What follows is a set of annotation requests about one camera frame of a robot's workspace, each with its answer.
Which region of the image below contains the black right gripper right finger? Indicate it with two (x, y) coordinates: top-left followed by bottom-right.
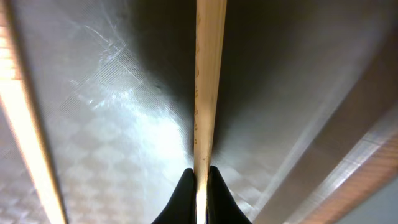
(207, 166), (251, 224)

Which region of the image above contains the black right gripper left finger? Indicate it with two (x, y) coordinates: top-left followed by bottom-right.
(152, 168), (196, 224)

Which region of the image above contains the wooden chopstick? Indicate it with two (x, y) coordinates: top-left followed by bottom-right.
(1, 1), (68, 224)
(193, 0), (227, 224)

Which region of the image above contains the brown serving tray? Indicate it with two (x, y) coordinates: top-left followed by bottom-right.
(1, 0), (397, 223)

